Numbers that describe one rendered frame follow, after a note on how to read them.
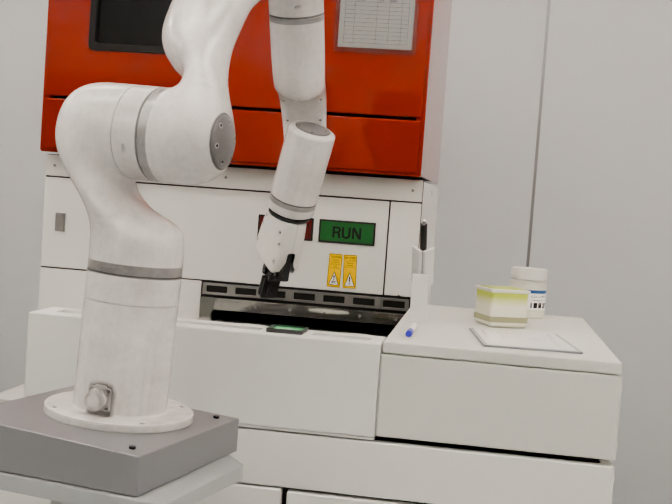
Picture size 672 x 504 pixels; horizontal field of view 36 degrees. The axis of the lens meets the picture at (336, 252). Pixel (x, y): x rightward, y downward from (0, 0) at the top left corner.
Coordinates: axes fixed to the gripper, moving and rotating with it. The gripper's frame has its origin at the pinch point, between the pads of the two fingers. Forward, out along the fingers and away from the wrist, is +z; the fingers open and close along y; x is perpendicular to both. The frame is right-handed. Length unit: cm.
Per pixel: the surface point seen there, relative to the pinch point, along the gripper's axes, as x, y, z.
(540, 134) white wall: 147, -119, 6
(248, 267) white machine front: 7.9, -26.3, 10.9
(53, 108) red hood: -30, -58, -8
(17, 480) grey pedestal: -54, 55, -5
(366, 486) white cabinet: -1.2, 49.0, 5.2
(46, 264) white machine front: -28, -49, 25
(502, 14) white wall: 134, -144, -26
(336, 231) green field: 22.4, -20.1, -1.9
